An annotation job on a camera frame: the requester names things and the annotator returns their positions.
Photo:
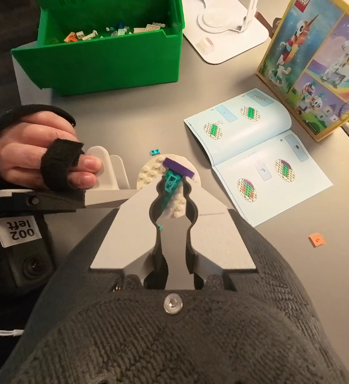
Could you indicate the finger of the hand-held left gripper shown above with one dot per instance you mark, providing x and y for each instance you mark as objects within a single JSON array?
[{"x": 102, "y": 199}]

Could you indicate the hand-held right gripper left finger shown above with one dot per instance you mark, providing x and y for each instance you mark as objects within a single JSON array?
[{"x": 126, "y": 237}]

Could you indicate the round cream lego plate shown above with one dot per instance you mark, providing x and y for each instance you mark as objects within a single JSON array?
[{"x": 150, "y": 177}]

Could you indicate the dark green lego plate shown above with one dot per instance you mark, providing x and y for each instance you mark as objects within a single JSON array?
[{"x": 166, "y": 201}]

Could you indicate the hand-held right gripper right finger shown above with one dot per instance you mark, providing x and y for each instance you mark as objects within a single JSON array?
[{"x": 219, "y": 240}]

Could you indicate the small clear lego piece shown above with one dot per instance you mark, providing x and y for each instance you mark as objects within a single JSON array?
[{"x": 206, "y": 45}]

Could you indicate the purple lego brick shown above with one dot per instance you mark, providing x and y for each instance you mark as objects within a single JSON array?
[{"x": 177, "y": 167}]

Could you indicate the pile of loose lego pieces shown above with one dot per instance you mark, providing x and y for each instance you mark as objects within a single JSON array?
[{"x": 117, "y": 31}]

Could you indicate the small teal lego piece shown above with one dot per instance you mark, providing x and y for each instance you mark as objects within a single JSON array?
[{"x": 155, "y": 152}]

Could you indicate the wooden-top white tilting stand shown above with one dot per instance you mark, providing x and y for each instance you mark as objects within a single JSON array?
[{"x": 237, "y": 45}]

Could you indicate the person's left hand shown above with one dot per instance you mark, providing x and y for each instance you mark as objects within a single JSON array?
[{"x": 27, "y": 144}]

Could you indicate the light blue instruction booklet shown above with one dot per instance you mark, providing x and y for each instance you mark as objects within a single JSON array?
[{"x": 252, "y": 135}]

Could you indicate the orange square lego plate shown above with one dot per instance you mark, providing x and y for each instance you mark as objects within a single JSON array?
[{"x": 316, "y": 240}]

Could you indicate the green plastic bin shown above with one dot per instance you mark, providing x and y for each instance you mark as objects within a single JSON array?
[{"x": 102, "y": 69}]

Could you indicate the person's black clothing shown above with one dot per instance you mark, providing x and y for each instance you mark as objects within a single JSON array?
[{"x": 0, "y": 360}]

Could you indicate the colourful lego set box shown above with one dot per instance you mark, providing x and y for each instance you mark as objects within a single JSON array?
[{"x": 312, "y": 75}]

